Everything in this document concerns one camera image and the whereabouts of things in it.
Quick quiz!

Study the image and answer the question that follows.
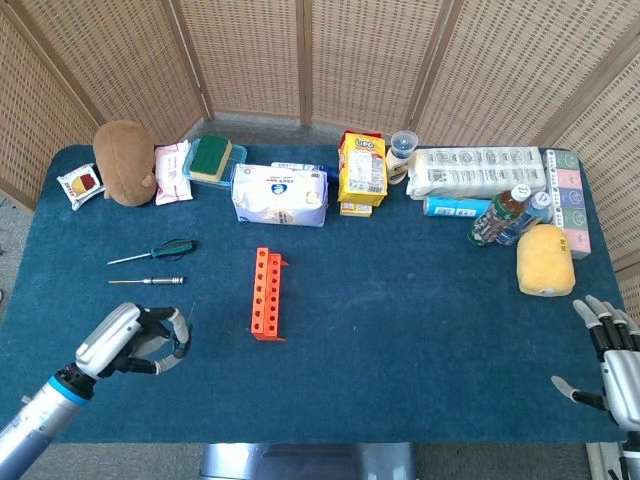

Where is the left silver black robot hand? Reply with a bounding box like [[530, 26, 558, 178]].
[[74, 302, 194, 380]]

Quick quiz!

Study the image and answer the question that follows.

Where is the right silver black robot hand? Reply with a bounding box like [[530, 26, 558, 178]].
[[550, 294, 640, 431]]

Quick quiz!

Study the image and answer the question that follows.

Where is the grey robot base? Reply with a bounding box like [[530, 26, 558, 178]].
[[199, 442, 417, 480]]

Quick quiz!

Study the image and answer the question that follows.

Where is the silver metal screwdriver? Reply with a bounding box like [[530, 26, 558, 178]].
[[107, 275, 185, 287]]

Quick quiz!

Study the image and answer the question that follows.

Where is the large green black screwdriver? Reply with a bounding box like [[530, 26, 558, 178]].
[[106, 239, 197, 266]]

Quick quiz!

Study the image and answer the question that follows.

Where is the orange test tube rack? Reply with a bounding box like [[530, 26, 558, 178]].
[[249, 246, 290, 343]]

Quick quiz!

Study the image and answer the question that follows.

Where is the yellow plush bread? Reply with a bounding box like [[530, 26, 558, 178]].
[[515, 223, 576, 298]]

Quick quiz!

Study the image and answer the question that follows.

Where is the white red yellow snack packet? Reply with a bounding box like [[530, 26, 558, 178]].
[[56, 163, 106, 212]]

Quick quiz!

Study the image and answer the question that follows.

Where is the brown plush toy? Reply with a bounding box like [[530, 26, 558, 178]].
[[92, 120, 158, 207]]

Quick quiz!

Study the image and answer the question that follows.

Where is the pink white wipes packet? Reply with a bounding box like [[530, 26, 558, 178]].
[[153, 140, 194, 207]]

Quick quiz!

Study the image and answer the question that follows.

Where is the multicolour pocket tissue pack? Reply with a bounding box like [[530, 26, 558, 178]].
[[542, 148, 593, 261]]

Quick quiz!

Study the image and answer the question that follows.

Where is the blue label water bottle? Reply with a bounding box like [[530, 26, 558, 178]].
[[494, 191, 553, 246]]

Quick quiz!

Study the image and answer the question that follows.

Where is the green tea bottle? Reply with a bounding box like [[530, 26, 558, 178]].
[[467, 184, 532, 248]]

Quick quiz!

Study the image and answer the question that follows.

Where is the green yellow sponge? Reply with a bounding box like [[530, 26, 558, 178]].
[[188, 134, 234, 181]]

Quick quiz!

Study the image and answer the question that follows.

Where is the white blue tissue pack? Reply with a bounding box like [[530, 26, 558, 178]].
[[231, 163, 330, 229]]

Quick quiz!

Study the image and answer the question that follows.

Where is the clear blue plastic container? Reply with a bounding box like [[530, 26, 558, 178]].
[[181, 141, 249, 189]]

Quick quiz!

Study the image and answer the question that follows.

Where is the light blue cylinder can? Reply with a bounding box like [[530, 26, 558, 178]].
[[423, 195, 494, 220]]

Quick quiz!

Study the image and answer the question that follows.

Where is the long white paper towel pack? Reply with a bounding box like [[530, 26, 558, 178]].
[[405, 146, 547, 201]]

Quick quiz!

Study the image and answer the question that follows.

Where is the blue carpet table cover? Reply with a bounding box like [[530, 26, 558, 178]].
[[0, 144, 634, 446]]

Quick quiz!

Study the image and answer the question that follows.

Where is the blue white flat pack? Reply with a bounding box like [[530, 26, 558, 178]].
[[271, 160, 329, 174]]

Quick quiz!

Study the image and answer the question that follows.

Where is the yellow Lipo snack bag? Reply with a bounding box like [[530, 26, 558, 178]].
[[337, 130, 389, 207]]

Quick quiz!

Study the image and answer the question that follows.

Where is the mayonnaise bottle with clear cap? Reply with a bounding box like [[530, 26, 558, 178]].
[[385, 130, 419, 186]]

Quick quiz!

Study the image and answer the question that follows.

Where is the wicker folding screen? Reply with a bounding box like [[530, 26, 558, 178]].
[[0, 0, 640, 296]]

